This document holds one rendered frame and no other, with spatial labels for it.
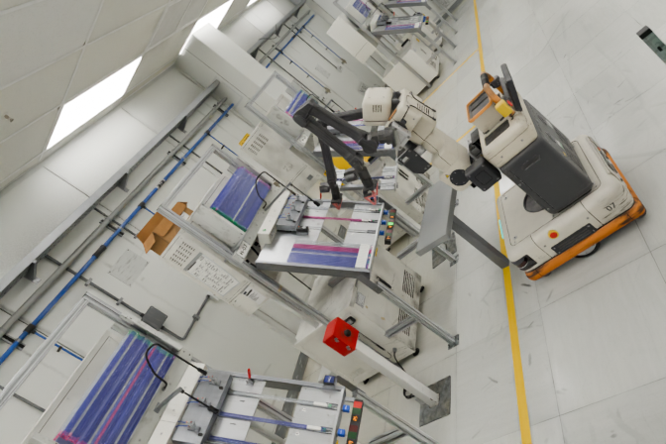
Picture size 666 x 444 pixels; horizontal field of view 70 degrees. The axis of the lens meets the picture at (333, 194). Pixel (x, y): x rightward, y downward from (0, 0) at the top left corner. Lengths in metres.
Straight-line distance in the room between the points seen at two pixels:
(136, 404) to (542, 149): 2.14
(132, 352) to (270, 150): 2.35
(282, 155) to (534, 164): 2.39
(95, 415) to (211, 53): 4.77
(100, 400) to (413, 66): 6.23
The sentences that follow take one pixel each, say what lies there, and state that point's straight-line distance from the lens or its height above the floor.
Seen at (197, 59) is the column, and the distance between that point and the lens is 6.40.
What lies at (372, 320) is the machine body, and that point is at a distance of 3.14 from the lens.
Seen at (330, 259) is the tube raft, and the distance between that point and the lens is 2.92.
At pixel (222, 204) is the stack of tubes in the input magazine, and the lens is 3.10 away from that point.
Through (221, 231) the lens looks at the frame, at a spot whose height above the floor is 1.51.
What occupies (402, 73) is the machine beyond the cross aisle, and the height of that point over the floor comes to 0.45.
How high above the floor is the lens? 1.75
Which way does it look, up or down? 13 degrees down
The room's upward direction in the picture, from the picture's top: 53 degrees counter-clockwise
